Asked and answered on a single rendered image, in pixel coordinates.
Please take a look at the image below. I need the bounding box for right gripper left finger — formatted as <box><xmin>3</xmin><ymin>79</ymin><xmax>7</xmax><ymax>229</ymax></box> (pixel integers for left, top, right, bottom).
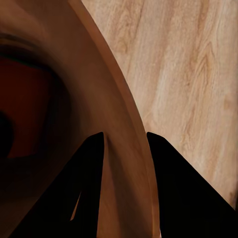
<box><xmin>8</xmin><ymin>132</ymin><xmax>104</xmax><ymax>238</ymax></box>

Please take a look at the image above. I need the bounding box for can of soda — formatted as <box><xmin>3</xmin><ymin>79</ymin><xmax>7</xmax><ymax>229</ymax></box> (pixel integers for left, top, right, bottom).
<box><xmin>0</xmin><ymin>55</ymin><xmax>54</xmax><ymax>163</ymax></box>
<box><xmin>0</xmin><ymin>111</ymin><xmax>13</xmax><ymax>162</ymax></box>

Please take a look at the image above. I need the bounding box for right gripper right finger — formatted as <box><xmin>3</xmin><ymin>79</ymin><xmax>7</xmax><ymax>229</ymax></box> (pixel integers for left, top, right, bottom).
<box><xmin>147</xmin><ymin>132</ymin><xmax>238</xmax><ymax>238</ymax></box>

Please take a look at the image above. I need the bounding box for trash can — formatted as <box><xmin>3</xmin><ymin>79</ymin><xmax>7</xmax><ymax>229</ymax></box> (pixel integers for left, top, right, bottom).
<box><xmin>0</xmin><ymin>0</ymin><xmax>161</xmax><ymax>238</ymax></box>

